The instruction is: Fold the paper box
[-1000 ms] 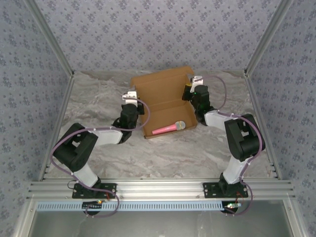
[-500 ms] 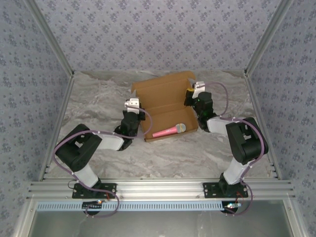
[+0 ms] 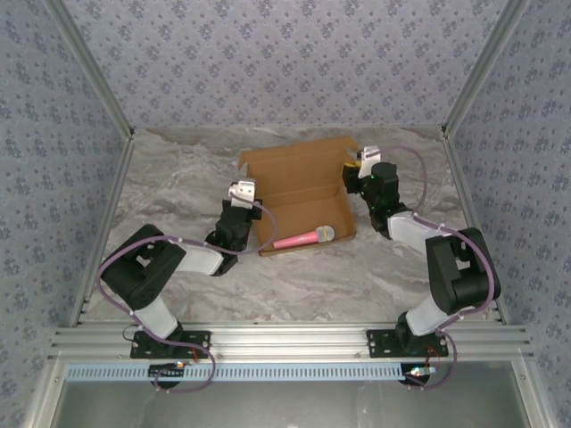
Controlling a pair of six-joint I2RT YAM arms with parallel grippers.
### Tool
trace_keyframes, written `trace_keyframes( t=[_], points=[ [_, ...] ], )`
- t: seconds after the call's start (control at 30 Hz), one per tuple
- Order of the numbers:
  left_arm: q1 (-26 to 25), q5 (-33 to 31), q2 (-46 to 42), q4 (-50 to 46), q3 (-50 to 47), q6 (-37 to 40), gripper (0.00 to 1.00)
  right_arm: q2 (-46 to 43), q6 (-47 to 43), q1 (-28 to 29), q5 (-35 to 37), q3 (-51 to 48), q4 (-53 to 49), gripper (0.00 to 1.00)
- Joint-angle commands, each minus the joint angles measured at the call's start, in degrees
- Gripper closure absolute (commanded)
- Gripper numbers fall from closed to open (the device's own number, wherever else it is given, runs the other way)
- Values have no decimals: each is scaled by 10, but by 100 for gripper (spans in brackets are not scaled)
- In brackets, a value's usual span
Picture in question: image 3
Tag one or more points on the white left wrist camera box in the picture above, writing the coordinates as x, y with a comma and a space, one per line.
243, 192

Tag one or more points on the aluminium mounting rail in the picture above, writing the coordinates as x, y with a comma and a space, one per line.
290, 341

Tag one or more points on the small lit circuit board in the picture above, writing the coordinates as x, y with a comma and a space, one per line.
177, 365
421, 370

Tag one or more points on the grey metal lower panel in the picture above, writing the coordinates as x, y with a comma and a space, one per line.
285, 405

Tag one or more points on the aluminium frame post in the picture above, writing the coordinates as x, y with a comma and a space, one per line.
486, 67
89, 67

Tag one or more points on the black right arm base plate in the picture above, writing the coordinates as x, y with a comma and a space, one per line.
379, 343

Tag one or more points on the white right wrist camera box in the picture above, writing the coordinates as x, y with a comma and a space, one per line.
369, 158

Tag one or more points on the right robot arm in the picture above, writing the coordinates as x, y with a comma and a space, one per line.
459, 267

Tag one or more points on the pink toy microphone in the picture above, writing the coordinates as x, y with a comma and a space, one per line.
303, 238

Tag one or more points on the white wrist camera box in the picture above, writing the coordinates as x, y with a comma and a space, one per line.
243, 192
369, 158

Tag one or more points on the aluminium table side rail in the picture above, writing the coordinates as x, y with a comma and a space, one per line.
464, 187
102, 214

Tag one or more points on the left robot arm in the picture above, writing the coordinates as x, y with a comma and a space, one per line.
143, 276

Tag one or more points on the brown cardboard box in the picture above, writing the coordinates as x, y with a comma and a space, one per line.
299, 178

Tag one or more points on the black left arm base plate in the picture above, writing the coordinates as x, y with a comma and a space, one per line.
196, 341

